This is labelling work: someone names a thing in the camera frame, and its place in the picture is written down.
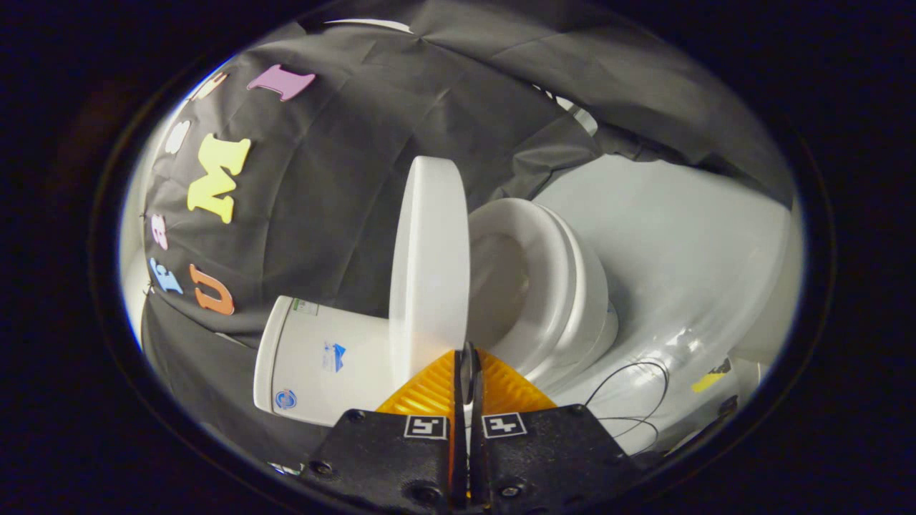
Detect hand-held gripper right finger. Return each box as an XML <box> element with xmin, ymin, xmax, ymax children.
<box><xmin>469</xmin><ymin>345</ymin><xmax>643</xmax><ymax>513</ymax></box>

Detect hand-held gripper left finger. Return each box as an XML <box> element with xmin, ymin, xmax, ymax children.
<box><xmin>301</xmin><ymin>345</ymin><xmax>471</xmax><ymax>513</ymax></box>

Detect white ceramic toilet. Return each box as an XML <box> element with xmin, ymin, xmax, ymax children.
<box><xmin>271</xmin><ymin>207</ymin><xmax>620</xmax><ymax>427</ymax></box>

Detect white toilet seat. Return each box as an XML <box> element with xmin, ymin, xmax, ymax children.
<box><xmin>469</xmin><ymin>198</ymin><xmax>579</xmax><ymax>367</ymax></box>

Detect yellow floor tape piece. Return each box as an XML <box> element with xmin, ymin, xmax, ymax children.
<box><xmin>690</xmin><ymin>359</ymin><xmax>733</xmax><ymax>393</ymax></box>

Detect black backdrop cloth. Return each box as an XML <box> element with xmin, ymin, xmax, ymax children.
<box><xmin>140</xmin><ymin>0</ymin><xmax>796</xmax><ymax>462</ymax></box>

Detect thin black floor cables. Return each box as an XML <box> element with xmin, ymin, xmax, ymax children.
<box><xmin>583</xmin><ymin>358</ymin><xmax>671</xmax><ymax>441</ymax></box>

